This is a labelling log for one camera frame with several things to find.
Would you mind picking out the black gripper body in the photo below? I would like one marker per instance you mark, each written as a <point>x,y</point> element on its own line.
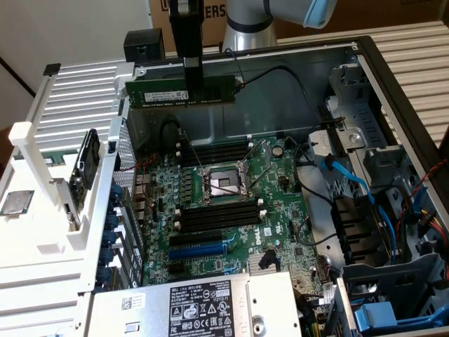
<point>191,31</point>

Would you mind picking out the green RAM stick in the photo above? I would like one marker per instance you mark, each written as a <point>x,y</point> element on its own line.
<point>54,160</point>
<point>158,94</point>

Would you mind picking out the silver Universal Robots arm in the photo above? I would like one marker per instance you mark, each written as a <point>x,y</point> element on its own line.
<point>245,35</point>

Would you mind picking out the printed cardboard box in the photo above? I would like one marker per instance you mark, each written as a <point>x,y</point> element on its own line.
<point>214,31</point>

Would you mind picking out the black box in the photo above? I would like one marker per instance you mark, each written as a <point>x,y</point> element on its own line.
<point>144,40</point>

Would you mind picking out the metal locking lever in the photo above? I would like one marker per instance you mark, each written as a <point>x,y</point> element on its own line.
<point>254,150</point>
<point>192,151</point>

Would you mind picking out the white corner fixture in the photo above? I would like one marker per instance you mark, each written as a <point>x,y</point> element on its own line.
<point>122,75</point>

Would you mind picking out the open black PC case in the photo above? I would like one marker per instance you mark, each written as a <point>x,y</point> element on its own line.
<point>280,105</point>

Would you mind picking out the CPU socket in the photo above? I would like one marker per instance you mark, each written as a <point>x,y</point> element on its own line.
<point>224,182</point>

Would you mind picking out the silver coin battery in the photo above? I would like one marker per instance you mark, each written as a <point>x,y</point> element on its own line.
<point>278,151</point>

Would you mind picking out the black graphics card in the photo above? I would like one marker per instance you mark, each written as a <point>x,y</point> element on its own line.
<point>87,158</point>

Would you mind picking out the blue slot retention clip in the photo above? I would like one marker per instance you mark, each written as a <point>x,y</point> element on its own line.
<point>106,254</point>
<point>108,237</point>
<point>116,193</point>
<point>111,220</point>
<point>104,274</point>

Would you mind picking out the long black expansion slot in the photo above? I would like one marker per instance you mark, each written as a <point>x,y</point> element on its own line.
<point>196,238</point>

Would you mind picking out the green Dell motherboard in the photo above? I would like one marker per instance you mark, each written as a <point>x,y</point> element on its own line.
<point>280,217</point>

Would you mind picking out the grey metal disk bay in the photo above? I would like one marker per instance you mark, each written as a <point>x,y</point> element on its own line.
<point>354,116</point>

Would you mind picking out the long blue expansion slot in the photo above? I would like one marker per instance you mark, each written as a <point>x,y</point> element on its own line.
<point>196,251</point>

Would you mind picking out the short black expansion slot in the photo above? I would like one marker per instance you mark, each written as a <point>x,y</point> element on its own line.
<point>176,268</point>

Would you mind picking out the silver chipset heat sink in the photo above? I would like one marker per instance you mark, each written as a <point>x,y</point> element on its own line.
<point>254,261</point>

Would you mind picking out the plain cardboard box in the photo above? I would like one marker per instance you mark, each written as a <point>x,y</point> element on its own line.
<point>386,14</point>

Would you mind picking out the white parts rack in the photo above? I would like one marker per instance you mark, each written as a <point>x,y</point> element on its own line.
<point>35,224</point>

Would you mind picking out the silver CPU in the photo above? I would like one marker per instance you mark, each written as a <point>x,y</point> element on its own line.
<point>15,203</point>

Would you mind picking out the silver power supply unit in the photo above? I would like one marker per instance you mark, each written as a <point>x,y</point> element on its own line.
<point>147,316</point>

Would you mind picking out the grey disk cage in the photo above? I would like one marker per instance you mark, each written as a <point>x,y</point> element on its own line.
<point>403,277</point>

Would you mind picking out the blue plastic latch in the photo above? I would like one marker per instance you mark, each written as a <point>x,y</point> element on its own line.
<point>375,314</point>

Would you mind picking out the grey metal bracket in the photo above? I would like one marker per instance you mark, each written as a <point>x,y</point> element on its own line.
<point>319,144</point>

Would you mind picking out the black rail end cap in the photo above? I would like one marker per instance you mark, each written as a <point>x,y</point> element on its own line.
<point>51,69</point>

